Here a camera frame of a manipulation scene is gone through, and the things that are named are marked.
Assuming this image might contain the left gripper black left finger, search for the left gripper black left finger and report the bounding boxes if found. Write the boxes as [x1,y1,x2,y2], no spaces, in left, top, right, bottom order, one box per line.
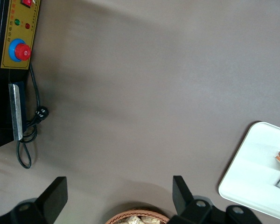
[0,176,69,224]

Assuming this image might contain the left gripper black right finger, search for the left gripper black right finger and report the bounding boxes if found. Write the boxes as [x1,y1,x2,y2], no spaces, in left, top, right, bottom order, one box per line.
[169,175,262,224]

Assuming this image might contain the cream plastic serving tray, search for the cream plastic serving tray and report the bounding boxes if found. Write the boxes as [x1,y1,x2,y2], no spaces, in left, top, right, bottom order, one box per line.
[218,120,280,221]

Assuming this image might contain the beige cracker snack packet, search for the beige cracker snack packet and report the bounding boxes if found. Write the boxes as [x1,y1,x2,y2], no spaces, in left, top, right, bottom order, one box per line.
[121,215,142,224]
[140,216,165,224]

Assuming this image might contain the round brown wicker basket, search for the round brown wicker basket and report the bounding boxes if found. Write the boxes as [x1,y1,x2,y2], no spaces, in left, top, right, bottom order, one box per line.
[105,208,170,224]

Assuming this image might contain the brown paper table cover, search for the brown paper table cover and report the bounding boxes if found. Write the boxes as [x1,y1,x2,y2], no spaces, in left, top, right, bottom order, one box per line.
[0,0,280,224]

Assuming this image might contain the black sealer with yellow panel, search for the black sealer with yellow panel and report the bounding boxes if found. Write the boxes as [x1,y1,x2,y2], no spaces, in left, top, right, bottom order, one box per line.
[0,0,42,151]

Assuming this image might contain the black sealer power cord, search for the black sealer power cord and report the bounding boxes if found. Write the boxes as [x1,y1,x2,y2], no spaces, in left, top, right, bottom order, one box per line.
[15,63,50,169]

